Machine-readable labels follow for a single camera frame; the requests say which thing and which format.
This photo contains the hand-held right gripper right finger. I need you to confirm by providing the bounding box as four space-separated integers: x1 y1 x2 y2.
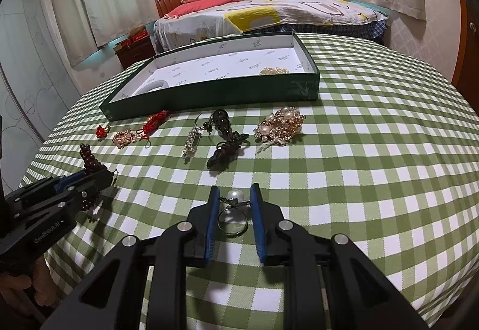
250 183 429 330

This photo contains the silver hair clip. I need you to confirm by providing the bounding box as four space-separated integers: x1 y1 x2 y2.
181 114 204 163

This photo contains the wooden nightstand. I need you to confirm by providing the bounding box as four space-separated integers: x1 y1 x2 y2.
114 36 156 71

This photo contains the green cardboard box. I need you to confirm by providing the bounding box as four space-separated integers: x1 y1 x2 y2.
99 31 321 122

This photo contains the gold pearl brooch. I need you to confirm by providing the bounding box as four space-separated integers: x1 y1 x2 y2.
253 107 305 147

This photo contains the bed with patterned quilt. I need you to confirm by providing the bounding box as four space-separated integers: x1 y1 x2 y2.
154 0 390 52

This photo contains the blue plaid bed sheet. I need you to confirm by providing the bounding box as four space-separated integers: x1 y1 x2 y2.
243 21 386 46

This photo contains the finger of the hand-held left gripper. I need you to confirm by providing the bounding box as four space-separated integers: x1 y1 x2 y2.
22 169 115 226
20 170 89 206

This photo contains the pearl ring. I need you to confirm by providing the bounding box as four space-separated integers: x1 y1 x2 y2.
218 190 249 237

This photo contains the wooden door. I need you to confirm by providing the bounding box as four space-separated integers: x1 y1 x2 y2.
451 0 479 110

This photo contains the dark red bead bracelet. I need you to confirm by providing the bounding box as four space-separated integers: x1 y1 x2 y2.
78 143 120 213

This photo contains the gold rose brooch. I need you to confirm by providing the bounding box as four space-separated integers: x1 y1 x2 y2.
112 129 137 148

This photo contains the frosted glass sliding door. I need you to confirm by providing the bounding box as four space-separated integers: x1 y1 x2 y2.
0 0 81 151

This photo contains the red knot tassel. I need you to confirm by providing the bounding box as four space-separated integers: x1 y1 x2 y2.
137 109 171 148

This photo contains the red box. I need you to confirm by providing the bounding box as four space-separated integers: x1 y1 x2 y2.
127 26 151 43

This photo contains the pink pillow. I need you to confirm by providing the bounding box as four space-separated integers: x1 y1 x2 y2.
165 0 240 18

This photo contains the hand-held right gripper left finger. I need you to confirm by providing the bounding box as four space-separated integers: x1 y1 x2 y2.
39 186 220 330

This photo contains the green checkered tablecloth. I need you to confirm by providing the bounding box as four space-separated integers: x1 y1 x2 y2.
19 33 479 330

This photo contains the white bangle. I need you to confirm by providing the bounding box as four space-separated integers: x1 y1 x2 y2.
133 79 169 96

